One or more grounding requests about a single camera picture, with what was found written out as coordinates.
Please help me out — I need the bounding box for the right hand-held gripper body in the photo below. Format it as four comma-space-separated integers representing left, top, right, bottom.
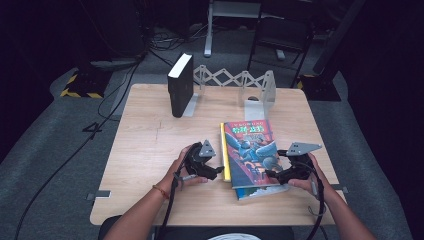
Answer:
283, 143, 323, 181

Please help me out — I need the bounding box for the person's left hand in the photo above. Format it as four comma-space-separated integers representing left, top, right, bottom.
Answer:
156, 144, 209, 196

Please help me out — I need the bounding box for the hand-held gripper cable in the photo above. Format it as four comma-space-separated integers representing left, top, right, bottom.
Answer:
289, 161, 327, 240
155, 143, 201, 240

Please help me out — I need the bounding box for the bundle of floor cables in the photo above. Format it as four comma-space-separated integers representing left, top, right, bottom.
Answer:
146, 24, 209, 68

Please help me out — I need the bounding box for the right hand-held gripper cable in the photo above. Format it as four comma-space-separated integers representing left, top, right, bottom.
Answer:
289, 161, 327, 240

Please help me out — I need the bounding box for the extendable metal bookend rack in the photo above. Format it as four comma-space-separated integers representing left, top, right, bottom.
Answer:
182, 64, 277, 122

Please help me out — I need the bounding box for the thick black book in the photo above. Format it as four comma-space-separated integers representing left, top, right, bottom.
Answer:
167, 52, 195, 118

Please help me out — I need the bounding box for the left hand-held gripper cable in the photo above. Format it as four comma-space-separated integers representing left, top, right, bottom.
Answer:
155, 143, 201, 240

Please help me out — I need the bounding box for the dark cabinet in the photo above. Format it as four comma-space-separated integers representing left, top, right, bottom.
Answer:
78, 0, 149, 63

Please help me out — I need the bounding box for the looped black floor cable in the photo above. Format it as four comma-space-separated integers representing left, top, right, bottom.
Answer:
97, 58, 143, 123

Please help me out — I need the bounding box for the blue book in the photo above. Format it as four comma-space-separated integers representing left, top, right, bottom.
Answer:
235, 184, 290, 201

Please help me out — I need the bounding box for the person's dark clothing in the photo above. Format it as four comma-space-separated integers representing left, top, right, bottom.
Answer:
98, 214, 296, 240

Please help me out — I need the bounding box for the black chair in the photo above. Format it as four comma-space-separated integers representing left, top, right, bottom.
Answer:
246, 16, 316, 88

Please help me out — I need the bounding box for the dark slanted stand post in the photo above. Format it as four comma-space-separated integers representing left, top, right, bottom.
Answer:
313, 0, 366, 76

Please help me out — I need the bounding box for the orange bracelet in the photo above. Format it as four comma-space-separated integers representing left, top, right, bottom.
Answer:
152, 184, 170, 200

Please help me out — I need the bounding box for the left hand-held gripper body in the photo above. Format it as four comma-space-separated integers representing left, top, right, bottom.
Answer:
184, 139, 218, 178

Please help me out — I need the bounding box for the person's right hand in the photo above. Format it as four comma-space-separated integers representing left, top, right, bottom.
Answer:
288, 153, 334, 203

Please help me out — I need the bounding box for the white metal desk frame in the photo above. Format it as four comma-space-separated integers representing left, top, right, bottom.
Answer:
203, 0, 288, 61

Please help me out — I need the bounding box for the red illustrated cover book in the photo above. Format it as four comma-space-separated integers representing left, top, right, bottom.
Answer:
223, 119, 284, 189

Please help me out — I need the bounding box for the long black floor cable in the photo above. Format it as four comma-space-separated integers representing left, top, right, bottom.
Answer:
13, 61, 143, 240

